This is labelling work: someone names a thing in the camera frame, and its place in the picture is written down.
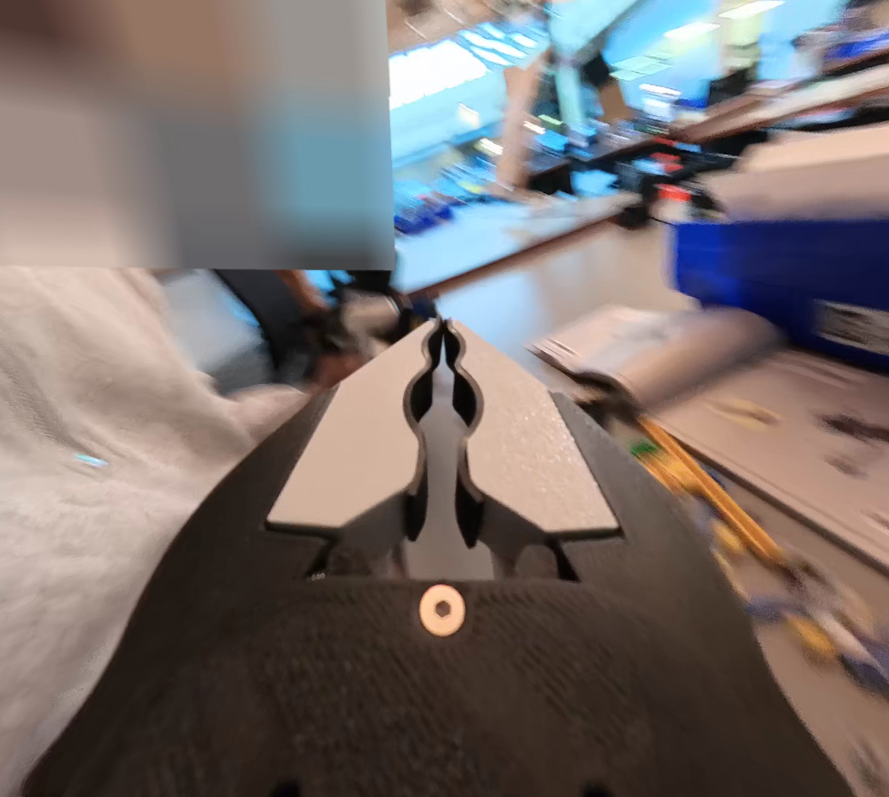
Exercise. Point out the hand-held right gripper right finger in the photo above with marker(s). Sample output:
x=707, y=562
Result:
x=542, y=464

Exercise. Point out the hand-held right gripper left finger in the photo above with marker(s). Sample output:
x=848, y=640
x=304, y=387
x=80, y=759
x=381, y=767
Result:
x=347, y=464

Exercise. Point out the pile of loose lego pieces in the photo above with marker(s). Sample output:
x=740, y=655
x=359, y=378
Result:
x=701, y=484

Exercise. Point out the lego instruction booklet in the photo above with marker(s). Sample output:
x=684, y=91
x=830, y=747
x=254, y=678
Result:
x=764, y=408

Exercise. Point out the cardboard display stand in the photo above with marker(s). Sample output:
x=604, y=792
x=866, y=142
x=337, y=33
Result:
x=528, y=116

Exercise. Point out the blue storage bin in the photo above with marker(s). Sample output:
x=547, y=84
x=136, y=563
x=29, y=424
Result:
x=764, y=283

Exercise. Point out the white printed paper bags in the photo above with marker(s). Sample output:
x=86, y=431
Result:
x=799, y=179

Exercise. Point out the long wooden desk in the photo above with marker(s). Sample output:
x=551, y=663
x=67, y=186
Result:
x=785, y=106

